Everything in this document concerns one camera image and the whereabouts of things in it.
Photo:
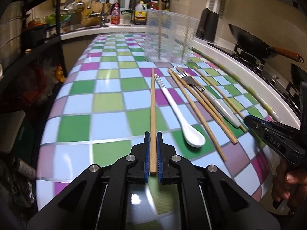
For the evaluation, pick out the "black electric kettle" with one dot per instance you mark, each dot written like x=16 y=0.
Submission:
x=208 y=26

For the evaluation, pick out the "person's right hand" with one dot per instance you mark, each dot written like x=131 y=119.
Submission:
x=285 y=186

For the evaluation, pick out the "white wall vent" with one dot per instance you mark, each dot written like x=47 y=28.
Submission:
x=222 y=4
x=213 y=1

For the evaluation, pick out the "red dish soap bottle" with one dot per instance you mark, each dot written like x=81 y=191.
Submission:
x=115 y=14

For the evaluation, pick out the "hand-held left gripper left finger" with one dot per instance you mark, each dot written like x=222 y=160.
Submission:
x=146 y=160

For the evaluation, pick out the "clear plastic container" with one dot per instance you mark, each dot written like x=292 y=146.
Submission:
x=168 y=36

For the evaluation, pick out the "white flat board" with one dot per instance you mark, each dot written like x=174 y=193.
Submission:
x=10 y=131

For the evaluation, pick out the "wooden cutting board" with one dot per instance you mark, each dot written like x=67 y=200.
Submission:
x=92 y=12

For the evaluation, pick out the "black pot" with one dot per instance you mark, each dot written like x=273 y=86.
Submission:
x=36 y=34

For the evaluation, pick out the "dark wok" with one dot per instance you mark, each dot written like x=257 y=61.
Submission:
x=297 y=74

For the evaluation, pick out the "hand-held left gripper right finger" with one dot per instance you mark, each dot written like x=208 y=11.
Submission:
x=159 y=160

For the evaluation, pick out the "dark bottle with white label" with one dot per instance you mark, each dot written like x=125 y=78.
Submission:
x=25 y=169

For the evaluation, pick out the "steel stockpot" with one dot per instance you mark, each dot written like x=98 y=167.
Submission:
x=9 y=33

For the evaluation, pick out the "black shelf rack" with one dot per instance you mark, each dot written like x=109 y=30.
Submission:
x=59 y=9

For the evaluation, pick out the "oil jug with yellow label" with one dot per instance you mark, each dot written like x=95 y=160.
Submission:
x=140 y=13

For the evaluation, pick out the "white ceramic spoon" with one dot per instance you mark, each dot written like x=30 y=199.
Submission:
x=194 y=139

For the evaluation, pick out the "red and white plastic bags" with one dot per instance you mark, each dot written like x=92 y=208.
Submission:
x=40 y=83

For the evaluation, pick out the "black gas stove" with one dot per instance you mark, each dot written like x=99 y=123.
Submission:
x=263 y=71

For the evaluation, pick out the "steel faucet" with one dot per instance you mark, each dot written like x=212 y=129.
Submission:
x=103 y=19

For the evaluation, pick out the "yellow toy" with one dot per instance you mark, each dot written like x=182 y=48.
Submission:
x=60 y=74

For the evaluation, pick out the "small glass jar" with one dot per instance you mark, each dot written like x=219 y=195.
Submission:
x=126 y=18

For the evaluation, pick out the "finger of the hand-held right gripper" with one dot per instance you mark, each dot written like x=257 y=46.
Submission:
x=273 y=143
x=283 y=125

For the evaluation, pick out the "green plastic bowls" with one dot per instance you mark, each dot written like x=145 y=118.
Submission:
x=57 y=20

